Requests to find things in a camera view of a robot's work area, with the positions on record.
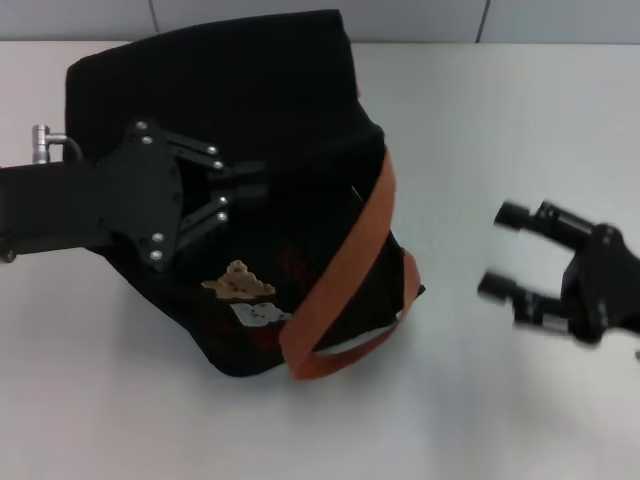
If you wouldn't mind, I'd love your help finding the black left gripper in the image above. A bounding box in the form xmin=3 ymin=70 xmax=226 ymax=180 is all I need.
xmin=0 ymin=118 xmax=270 ymax=275

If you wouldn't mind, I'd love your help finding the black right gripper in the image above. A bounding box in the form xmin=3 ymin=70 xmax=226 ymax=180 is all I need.
xmin=477 ymin=199 xmax=640 ymax=347

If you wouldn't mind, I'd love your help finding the black food bag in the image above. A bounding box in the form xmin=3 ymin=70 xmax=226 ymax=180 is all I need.
xmin=65 ymin=8 xmax=427 ymax=382

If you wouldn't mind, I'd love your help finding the left gripper cable with plug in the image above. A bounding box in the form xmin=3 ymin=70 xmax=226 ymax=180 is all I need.
xmin=31 ymin=123 xmax=85 ymax=165

